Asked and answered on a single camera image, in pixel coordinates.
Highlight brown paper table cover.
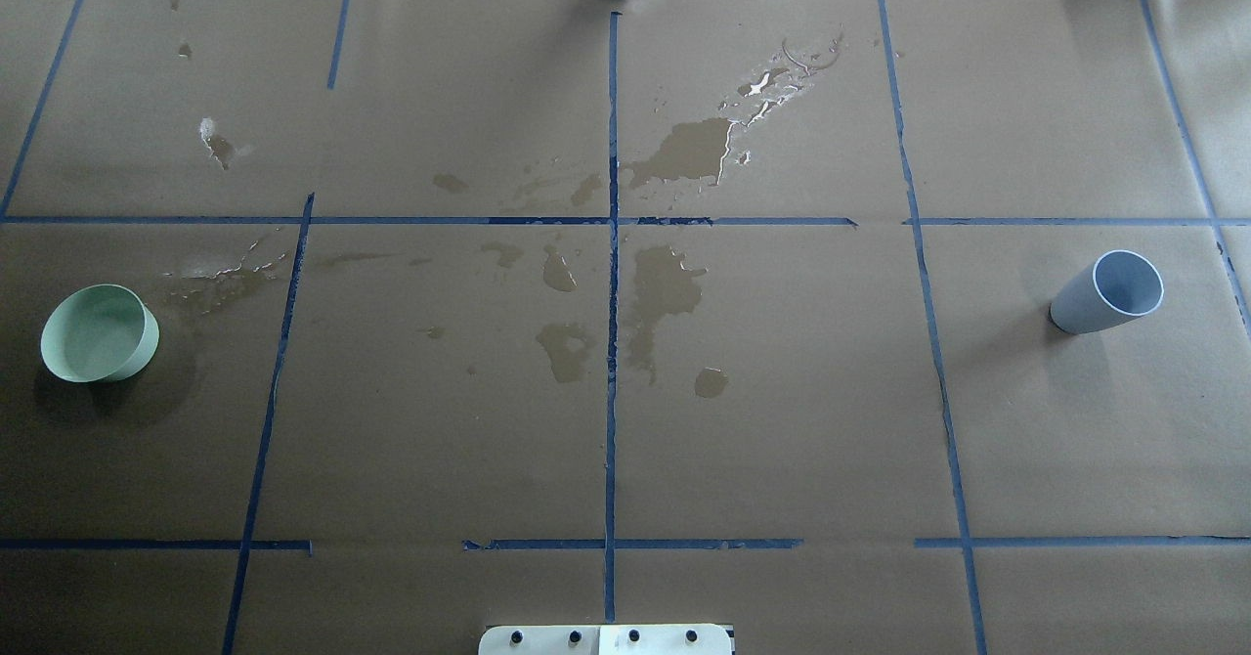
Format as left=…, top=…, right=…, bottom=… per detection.
left=3, top=0, right=1248, bottom=654

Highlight blue-grey plastic cup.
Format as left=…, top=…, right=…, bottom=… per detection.
left=1050, top=249, right=1165, bottom=335

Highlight light green bowl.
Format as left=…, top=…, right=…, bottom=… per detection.
left=40, top=284, right=161, bottom=383

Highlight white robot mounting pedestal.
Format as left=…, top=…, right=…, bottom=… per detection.
left=477, top=623, right=736, bottom=654

